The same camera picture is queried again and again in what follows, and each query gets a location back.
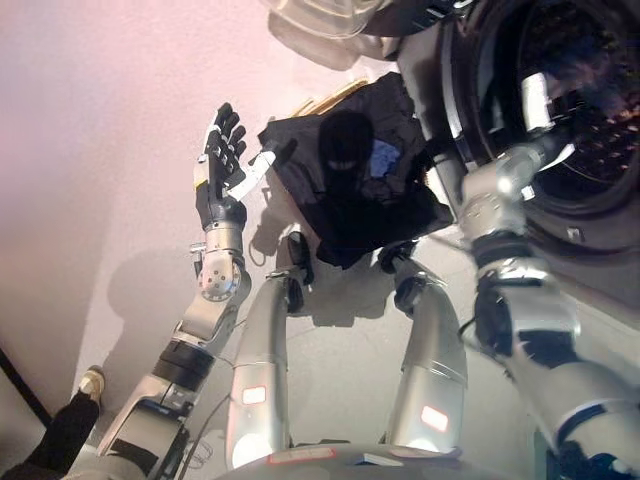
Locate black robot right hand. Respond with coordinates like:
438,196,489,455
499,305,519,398
518,71,590,140

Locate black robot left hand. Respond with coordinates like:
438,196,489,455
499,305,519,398
192,102,300,232

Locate dark grey front-load washing machine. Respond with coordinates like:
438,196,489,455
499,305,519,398
394,0,640,284

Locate woven wicker laundry basket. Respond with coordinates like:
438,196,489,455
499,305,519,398
292,77,372,119

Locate black clothes pile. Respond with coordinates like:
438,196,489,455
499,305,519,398
257,72,454,272

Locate round glass washing machine door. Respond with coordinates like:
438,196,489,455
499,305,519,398
264,0,451,71

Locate blue cloth garment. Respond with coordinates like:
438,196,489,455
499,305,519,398
368,139,402,180

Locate silver robot left leg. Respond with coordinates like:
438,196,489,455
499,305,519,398
224,232,315,471

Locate silver robot leg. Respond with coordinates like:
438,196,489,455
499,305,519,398
224,232,315,471
378,242,469,451

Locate beige person shoe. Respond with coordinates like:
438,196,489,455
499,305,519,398
78,364,107,409

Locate silver robot right leg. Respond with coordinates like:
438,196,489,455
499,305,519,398
378,242,469,451

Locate person leg black trousers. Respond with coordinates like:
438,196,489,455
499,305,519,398
0,392,101,480

